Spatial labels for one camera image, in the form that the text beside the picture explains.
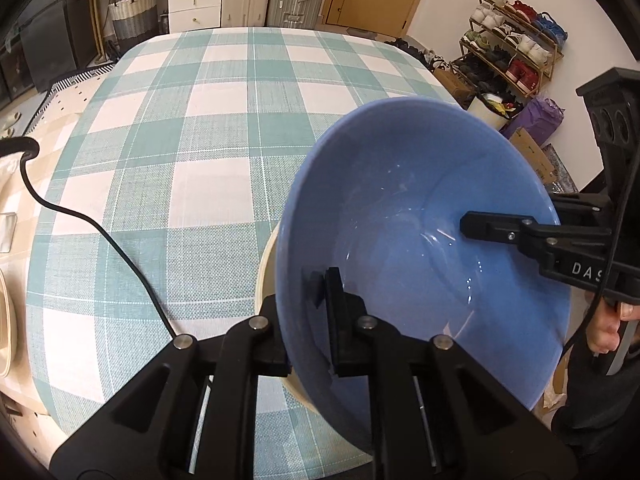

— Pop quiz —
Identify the beige plate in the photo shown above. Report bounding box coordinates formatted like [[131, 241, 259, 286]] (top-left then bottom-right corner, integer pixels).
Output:
[[254, 221, 321, 413]]

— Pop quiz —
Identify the cardboard box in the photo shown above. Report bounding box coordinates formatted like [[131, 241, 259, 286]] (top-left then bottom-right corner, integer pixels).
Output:
[[510, 128, 558, 184]]

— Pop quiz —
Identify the black cable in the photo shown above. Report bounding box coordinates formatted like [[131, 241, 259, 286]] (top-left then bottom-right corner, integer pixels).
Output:
[[0, 136, 179, 340]]

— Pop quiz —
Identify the metal phone stand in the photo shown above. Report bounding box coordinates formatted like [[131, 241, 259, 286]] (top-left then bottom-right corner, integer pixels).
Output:
[[0, 212, 17, 254]]

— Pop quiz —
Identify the purple bag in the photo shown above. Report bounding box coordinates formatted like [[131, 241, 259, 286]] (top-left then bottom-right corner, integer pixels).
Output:
[[501, 96, 564, 146]]

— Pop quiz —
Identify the teal checked tablecloth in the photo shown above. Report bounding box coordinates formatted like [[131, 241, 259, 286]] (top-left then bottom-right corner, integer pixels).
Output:
[[26, 28, 449, 434]]

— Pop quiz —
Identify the white trash bin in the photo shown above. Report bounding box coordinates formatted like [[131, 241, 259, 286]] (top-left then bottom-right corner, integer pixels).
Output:
[[466, 94, 510, 130]]

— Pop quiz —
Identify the beige checked tablecloth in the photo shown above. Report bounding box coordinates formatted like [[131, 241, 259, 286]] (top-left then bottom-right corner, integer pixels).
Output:
[[0, 112, 84, 416]]

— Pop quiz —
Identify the woven laundry basket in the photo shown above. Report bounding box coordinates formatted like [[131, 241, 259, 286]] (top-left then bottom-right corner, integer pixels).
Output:
[[108, 0, 160, 54]]

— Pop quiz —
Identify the patterned rug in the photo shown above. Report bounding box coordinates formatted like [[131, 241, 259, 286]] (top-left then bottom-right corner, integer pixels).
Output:
[[24, 62, 120, 137]]

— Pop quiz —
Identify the large blue bowl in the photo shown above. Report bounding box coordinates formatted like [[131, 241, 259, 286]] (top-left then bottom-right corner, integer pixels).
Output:
[[276, 96, 570, 452]]

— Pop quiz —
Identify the shoe rack with shoes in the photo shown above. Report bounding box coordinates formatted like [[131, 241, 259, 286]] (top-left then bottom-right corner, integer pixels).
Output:
[[451, 0, 568, 101]]

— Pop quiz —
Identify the black refrigerator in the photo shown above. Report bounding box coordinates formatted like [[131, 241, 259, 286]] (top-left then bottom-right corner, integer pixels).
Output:
[[18, 0, 76, 92]]

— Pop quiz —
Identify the right hand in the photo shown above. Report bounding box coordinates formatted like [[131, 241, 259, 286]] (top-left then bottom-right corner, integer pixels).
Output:
[[586, 298, 640, 356]]

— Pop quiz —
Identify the stack of small cream plates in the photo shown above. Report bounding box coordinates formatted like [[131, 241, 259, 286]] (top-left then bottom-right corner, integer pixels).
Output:
[[0, 272, 18, 378]]

